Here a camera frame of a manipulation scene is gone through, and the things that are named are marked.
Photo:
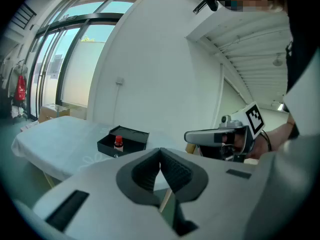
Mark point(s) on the black framed glass door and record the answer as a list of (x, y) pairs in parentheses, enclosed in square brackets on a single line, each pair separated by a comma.
[(72, 59)]

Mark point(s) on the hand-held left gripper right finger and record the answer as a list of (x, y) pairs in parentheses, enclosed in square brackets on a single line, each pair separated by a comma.
[(182, 176)]

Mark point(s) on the white wall switch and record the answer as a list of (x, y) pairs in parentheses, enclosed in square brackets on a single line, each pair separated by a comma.
[(120, 80)]

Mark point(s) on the black wrist band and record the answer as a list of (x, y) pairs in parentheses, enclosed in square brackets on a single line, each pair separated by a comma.
[(268, 140)]

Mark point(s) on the large brown cardboard box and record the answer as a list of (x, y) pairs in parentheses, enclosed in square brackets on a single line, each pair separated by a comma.
[(51, 111)]

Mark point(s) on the black box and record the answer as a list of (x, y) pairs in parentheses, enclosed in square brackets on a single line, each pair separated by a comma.
[(130, 140)]

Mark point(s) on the black clothes rack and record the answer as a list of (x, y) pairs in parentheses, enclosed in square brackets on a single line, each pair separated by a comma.
[(18, 66)]

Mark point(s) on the person's right hand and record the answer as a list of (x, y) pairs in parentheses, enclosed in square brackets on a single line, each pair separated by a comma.
[(260, 147)]

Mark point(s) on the person's right forearm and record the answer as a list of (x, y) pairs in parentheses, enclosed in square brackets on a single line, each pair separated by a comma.
[(280, 136)]

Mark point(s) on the white floral tablecloth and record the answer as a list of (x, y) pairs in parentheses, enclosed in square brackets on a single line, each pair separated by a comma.
[(62, 141)]

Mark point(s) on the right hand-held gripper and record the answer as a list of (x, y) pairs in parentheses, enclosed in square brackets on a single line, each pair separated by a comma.
[(246, 127)]

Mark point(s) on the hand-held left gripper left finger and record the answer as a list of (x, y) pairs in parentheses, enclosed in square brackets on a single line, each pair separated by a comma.
[(140, 176)]

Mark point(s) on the red bag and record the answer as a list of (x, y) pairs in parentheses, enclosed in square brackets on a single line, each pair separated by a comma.
[(20, 90)]

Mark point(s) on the round ceiling lamp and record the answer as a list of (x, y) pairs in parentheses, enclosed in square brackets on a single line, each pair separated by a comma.
[(277, 62)]

